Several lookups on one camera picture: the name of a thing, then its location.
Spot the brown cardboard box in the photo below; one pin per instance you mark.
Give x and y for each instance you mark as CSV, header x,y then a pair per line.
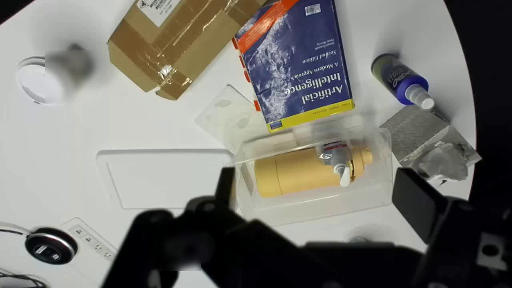
x,y
164,46

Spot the tan cylindrical bottle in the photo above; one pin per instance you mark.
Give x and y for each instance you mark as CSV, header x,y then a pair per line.
x,y
304,170

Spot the grey tissue box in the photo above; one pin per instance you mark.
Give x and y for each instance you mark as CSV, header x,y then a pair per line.
x,y
428,145

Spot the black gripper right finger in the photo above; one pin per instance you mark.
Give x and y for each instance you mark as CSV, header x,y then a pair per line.
x,y
419,204

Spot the clear plastic container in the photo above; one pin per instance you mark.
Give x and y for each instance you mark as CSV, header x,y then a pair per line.
x,y
328,138

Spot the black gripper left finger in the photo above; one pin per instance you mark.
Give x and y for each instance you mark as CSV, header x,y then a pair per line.
x,y
224,188

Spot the blue Artificial Intelligence book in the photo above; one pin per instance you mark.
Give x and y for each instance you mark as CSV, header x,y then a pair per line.
x,y
292,57

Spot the clear plastic container lid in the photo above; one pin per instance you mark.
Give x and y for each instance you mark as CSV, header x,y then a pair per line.
x,y
230,119

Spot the blue spray bottle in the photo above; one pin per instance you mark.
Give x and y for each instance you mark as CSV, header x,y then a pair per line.
x,y
401,82

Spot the white paper cup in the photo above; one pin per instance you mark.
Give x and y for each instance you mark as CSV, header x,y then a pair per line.
x,y
54,79

